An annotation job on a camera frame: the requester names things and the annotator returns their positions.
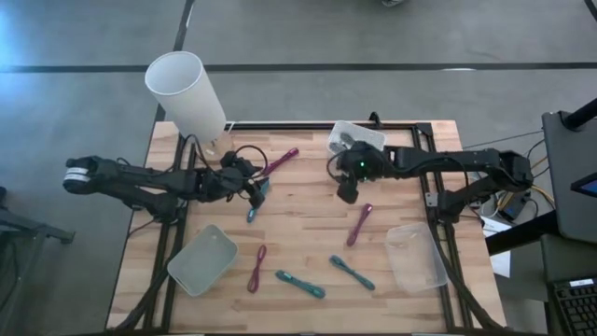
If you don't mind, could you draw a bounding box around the black stand leg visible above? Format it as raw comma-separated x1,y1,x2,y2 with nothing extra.
0,186,76,246

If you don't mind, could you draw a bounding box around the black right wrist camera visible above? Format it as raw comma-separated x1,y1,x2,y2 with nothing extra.
336,178,360,205

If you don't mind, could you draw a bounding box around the white paper sheet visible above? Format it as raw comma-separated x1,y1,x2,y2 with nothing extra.
479,215,512,279

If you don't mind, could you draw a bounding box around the white plastic bin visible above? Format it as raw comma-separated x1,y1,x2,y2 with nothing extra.
166,223,240,298
326,119,388,155

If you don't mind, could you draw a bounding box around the teal black braided USB cable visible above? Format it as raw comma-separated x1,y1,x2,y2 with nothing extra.
328,254,377,291
273,269,326,300

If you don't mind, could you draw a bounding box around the teal spoon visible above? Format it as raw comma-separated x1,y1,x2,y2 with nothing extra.
245,179,271,224

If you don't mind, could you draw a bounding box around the magenta spoon top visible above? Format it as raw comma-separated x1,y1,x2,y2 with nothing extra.
260,147,300,177

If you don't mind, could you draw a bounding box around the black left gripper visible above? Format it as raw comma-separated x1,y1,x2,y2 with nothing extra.
195,166,268,209

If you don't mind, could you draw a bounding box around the grey side desk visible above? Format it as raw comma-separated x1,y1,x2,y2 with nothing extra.
541,110,597,245

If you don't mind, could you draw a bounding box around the pink black braided USB cable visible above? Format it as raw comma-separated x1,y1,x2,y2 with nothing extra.
246,244,268,294

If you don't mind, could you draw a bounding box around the magenta spoon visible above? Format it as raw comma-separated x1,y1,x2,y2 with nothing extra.
345,203,374,247
260,147,300,177

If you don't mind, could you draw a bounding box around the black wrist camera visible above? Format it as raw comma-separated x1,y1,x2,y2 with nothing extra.
219,149,262,177
336,178,360,205

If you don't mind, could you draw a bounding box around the black table frame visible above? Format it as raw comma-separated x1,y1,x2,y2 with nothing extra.
106,121,507,336

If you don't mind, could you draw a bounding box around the black power adapter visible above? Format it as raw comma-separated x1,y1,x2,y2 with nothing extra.
494,191,528,221

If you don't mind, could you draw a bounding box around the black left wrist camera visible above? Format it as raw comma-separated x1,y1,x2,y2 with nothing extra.
219,149,262,177

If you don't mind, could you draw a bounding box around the black pole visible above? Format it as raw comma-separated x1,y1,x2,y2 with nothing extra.
562,96,597,132

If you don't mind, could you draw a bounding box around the tablet screen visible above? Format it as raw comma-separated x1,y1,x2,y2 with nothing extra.
569,171,597,198

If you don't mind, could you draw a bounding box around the black laptop keyboard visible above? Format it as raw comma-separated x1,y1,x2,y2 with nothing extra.
548,275,597,336

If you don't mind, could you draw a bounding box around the black desk leg bar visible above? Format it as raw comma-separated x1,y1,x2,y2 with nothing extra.
484,209,561,256

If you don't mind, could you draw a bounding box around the translucent plastic bin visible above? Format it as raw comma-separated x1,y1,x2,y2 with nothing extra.
384,221,450,294

